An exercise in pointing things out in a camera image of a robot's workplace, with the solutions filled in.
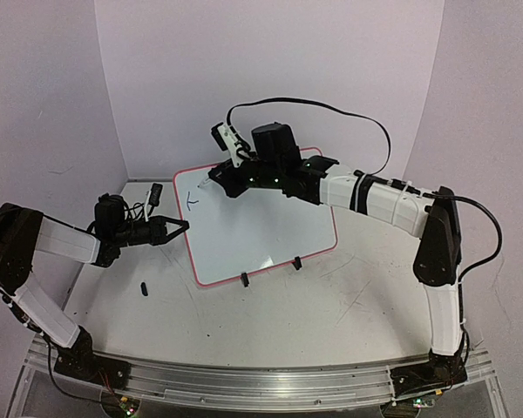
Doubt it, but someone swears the circuit board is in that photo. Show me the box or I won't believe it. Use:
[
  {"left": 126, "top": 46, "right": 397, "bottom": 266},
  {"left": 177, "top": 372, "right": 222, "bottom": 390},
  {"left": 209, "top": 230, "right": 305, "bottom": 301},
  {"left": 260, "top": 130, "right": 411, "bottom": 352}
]
[
  {"left": 412, "top": 396, "right": 436, "bottom": 409},
  {"left": 100, "top": 392, "right": 140, "bottom": 418}
]

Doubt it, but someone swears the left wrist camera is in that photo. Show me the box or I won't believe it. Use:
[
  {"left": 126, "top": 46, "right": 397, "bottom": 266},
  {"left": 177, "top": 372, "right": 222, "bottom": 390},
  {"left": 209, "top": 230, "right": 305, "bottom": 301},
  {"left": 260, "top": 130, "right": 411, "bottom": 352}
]
[{"left": 142, "top": 183, "right": 163, "bottom": 221}]

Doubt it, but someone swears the aluminium front rail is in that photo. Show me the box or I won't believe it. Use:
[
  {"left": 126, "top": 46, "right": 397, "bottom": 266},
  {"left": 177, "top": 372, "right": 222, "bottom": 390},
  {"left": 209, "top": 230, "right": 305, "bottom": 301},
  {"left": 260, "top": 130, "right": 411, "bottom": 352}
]
[{"left": 25, "top": 347, "right": 498, "bottom": 404}]

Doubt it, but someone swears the left circuit board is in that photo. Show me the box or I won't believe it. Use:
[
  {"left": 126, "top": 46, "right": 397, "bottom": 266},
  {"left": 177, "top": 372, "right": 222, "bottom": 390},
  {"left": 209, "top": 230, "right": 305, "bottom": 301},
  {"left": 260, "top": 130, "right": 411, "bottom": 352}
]
[{"left": 100, "top": 392, "right": 140, "bottom": 418}]

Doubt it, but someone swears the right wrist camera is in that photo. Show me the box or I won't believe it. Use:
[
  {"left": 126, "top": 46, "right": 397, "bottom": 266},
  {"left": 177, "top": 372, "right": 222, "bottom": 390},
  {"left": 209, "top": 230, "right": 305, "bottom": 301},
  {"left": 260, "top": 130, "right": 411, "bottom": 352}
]
[{"left": 211, "top": 122, "right": 245, "bottom": 168}]

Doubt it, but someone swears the white marker pen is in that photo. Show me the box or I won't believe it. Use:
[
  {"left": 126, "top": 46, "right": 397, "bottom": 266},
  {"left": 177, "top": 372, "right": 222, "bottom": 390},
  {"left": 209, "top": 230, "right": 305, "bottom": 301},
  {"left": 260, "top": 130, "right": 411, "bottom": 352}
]
[{"left": 198, "top": 178, "right": 211, "bottom": 188}]

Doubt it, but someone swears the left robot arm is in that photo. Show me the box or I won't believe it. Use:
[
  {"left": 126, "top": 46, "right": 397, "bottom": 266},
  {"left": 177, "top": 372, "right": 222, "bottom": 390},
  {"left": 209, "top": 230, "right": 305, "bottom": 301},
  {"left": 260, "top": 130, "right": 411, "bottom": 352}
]
[{"left": 0, "top": 192, "right": 189, "bottom": 381}]

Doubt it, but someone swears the black right camera cable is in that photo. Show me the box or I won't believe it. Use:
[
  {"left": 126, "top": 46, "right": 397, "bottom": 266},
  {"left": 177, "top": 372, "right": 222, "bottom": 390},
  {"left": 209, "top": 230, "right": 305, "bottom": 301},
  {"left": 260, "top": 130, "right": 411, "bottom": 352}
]
[{"left": 225, "top": 98, "right": 505, "bottom": 280}]

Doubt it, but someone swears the pink framed whiteboard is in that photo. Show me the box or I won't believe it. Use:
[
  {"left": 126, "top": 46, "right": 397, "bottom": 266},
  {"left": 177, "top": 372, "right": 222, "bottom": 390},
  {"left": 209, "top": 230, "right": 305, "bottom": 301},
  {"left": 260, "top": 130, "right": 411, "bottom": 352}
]
[{"left": 173, "top": 165, "right": 338, "bottom": 287}]

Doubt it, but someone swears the black whiteboard stand clip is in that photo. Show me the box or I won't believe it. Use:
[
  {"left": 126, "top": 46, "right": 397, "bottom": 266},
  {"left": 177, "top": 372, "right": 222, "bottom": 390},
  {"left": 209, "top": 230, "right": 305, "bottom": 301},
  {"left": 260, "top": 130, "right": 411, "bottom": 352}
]
[{"left": 241, "top": 273, "right": 249, "bottom": 287}]

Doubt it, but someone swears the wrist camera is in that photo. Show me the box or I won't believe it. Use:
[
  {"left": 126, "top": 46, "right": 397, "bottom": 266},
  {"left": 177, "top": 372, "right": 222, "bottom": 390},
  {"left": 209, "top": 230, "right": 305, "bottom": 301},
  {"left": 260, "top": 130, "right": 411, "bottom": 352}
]
[
  {"left": 142, "top": 183, "right": 163, "bottom": 221},
  {"left": 211, "top": 122, "right": 245, "bottom": 168}
]

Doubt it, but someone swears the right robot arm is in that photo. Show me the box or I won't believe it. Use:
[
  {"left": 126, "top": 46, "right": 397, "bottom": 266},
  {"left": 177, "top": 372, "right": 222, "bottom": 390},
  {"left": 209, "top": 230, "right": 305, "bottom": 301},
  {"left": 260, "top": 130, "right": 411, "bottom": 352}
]
[{"left": 208, "top": 122, "right": 468, "bottom": 399}]

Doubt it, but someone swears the right circuit board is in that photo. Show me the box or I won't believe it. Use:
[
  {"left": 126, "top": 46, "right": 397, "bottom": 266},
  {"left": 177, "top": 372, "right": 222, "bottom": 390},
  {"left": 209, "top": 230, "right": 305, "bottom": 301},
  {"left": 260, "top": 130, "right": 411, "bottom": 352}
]
[{"left": 412, "top": 396, "right": 436, "bottom": 409}]

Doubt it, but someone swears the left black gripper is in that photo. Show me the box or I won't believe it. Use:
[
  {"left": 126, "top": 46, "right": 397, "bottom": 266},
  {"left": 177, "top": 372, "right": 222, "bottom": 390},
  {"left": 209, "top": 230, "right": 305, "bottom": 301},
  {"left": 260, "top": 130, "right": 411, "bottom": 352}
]
[{"left": 113, "top": 212, "right": 191, "bottom": 246}]

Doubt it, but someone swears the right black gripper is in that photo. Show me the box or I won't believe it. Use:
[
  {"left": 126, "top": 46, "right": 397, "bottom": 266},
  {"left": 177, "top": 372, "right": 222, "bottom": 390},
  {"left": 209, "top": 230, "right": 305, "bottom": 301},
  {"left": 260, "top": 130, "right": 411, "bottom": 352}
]
[{"left": 204, "top": 149, "right": 278, "bottom": 199}]

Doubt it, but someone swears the blue marker cap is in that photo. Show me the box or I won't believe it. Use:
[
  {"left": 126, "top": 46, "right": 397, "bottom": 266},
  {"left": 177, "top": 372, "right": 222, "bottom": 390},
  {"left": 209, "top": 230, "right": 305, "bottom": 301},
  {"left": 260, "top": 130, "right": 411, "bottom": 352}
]
[{"left": 140, "top": 282, "right": 149, "bottom": 297}]

